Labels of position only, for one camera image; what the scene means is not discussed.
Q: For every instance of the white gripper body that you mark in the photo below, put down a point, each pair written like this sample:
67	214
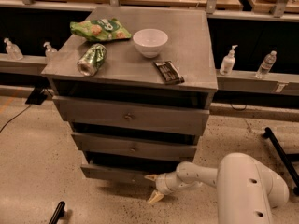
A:
163	183

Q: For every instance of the grey bottom drawer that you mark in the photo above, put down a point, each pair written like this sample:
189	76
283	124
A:
124	169

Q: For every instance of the grey drawer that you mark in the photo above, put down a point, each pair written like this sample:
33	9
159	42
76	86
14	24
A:
133	147
156	118
124	169

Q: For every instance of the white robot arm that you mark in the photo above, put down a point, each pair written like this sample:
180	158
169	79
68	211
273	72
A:
247	190

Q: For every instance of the grey top drawer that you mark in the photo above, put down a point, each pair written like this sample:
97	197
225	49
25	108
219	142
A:
156	118

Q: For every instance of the grey middle drawer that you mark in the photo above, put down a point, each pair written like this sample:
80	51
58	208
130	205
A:
133	147

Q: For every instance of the grey wooden drawer cabinet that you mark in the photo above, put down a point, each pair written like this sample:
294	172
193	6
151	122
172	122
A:
127	76

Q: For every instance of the black base leg bottom left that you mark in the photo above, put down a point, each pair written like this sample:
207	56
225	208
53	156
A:
58	213

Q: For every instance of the black base leg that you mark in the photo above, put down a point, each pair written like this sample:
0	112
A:
58	213
287	159

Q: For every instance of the black snack packet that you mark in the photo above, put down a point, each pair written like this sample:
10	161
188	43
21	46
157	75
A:
168	72

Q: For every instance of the black base leg right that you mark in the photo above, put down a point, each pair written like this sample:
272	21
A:
287	159

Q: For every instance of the white pump bottle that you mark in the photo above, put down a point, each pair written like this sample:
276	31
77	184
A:
228	62

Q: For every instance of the crushed green soda can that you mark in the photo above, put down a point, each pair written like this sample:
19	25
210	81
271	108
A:
92	60

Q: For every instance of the white bowl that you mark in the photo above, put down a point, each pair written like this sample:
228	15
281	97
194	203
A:
150	42

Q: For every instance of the clear water bottle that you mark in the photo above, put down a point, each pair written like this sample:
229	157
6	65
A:
266	65

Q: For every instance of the green snack bag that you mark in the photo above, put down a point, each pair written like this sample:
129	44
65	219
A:
101	30

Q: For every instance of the clear sanitizer bottle near cabinet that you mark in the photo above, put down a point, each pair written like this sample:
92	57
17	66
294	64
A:
50	50

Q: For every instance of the clear sanitizer bottle far left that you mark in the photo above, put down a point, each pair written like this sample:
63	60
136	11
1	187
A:
13	51

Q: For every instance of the grey metal rail shelf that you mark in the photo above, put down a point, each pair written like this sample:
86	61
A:
244	81

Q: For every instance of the black bracket foot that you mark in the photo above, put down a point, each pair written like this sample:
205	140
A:
36	97

